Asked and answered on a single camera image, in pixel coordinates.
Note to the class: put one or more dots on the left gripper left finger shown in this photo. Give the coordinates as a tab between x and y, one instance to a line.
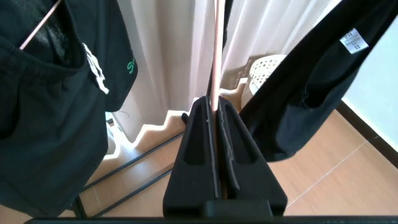
192	183

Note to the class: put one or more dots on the white laundry basket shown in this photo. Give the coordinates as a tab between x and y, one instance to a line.
264	68

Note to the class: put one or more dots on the black garment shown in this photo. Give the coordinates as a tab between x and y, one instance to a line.
311	77

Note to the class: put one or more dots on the black clothes rack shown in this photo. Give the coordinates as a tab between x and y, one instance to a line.
133	161

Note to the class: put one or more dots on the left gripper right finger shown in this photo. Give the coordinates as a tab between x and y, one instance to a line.
258	186

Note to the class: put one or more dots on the beige curtain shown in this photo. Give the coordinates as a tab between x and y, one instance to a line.
171	46

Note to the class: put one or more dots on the black shorts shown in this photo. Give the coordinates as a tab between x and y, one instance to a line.
46	124

